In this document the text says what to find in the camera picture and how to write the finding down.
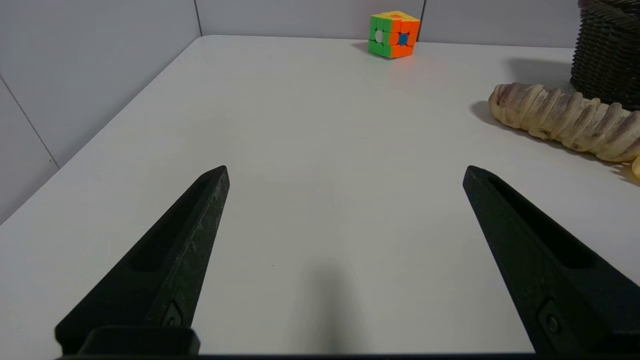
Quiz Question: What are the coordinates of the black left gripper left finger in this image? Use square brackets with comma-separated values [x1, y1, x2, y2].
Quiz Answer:
[55, 165, 230, 354]

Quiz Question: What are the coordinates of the orange yellow green puzzle cube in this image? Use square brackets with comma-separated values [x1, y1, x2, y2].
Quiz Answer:
[368, 11, 421, 59]

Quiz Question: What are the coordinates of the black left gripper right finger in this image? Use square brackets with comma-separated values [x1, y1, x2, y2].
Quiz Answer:
[462, 165, 640, 354]

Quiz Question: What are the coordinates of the swirled beige purple bread roll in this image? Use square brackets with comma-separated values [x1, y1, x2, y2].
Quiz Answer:
[489, 82, 640, 163]

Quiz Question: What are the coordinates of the dark brown wicker basket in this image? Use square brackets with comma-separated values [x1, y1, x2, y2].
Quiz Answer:
[570, 0, 640, 111]

